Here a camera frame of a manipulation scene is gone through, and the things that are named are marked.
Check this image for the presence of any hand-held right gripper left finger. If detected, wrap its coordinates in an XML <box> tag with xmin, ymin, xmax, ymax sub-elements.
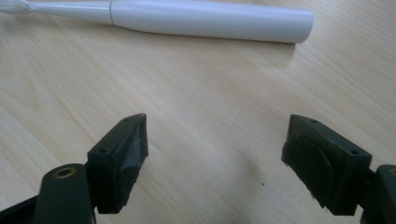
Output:
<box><xmin>86</xmin><ymin>112</ymin><xmax>149</xmax><ymax>216</ymax></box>

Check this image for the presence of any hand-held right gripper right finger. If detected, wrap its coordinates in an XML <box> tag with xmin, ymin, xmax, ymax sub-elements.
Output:
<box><xmin>280</xmin><ymin>113</ymin><xmax>374</xmax><ymax>217</ymax></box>

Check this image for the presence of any white electric toothbrush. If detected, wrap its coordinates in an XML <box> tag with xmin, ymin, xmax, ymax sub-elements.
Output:
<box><xmin>0</xmin><ymin>0</ymin><xmax>315</xmax><ymax>44</ymax></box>

